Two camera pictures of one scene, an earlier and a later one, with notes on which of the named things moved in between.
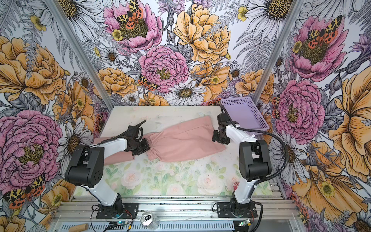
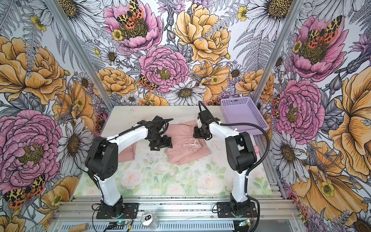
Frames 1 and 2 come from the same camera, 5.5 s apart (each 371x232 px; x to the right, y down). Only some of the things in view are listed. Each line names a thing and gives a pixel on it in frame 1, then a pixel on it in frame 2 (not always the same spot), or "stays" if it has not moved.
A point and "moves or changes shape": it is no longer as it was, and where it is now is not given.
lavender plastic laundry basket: (244, 114) stays
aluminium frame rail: (270, 209) stays
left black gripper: (145, 149) → (164, 144)
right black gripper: (214, 137) → (196, 135)
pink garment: (192, 137) moves or changes shape
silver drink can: (149, 220) stays
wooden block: (78, 228) stays
